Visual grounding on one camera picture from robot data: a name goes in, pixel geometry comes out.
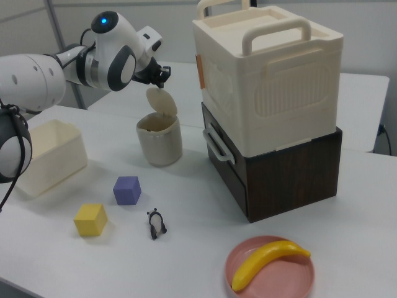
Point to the cream plastic open container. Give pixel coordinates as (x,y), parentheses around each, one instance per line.
(56,161)

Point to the beige trash can lid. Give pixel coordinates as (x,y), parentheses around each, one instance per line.
(161,102)

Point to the beige trash can body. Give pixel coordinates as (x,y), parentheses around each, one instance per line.
(161,146)

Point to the orange tag on box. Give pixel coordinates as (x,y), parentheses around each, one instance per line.
(200,71)

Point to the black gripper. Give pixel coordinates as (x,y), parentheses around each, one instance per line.
(147,74)

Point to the black pole stand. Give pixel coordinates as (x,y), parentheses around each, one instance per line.
(254,2)

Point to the dark wood drawer cabinet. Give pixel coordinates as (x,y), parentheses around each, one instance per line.
(288,186)

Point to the yellow toy banana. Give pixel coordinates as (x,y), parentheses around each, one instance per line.
(263,260)

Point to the purple foam cube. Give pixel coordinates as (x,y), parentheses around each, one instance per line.
(125,194)

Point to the toy panda figure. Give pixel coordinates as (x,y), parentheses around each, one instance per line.
(156,223)

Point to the yellow foam cube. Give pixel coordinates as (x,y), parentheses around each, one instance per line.
(88,225)

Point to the cream plastic storage box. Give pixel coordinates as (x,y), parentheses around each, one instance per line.
(279,93)

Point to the pink plate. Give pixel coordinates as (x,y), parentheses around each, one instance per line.
(279,279)

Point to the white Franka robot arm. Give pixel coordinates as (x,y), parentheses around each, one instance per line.
(31,80)

